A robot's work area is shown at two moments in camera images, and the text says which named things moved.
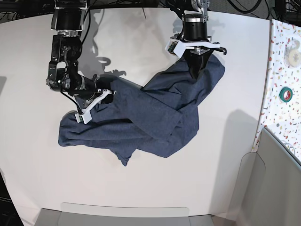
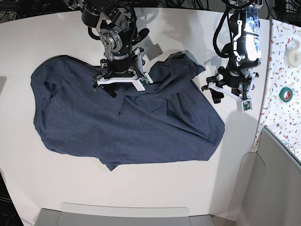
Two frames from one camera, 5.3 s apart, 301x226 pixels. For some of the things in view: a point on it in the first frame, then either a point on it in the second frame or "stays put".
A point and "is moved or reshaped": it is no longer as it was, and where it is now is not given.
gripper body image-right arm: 197,53 to 237,87
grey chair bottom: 83,214 stays put
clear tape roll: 292,56 stays put
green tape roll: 286,94 stays put
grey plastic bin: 267,189 stays put
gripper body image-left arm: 96,89 to 128,68
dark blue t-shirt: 160,117 is moved or reshaped
